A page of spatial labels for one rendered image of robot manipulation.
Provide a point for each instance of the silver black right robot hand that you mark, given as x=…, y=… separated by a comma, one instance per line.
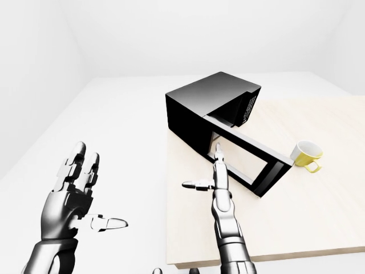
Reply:
x=221, y=197

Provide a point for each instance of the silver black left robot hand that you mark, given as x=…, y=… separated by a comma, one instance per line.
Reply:
x=61, y=205

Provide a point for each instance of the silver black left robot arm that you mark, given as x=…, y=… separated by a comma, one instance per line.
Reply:
x=45, y=257

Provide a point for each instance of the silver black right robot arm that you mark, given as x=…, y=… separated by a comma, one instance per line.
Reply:
x=232, y=245

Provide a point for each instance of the black microwave door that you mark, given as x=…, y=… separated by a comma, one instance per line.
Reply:
x=273, y=171

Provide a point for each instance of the black microwave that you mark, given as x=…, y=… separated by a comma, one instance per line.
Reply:
x=199, y=108

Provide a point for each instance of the small dark rounded shape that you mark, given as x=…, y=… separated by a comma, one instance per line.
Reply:
x=157, y=271
x=194, y=271

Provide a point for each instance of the yellow mug with white inside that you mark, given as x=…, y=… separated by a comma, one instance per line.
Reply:
x=306, y=155

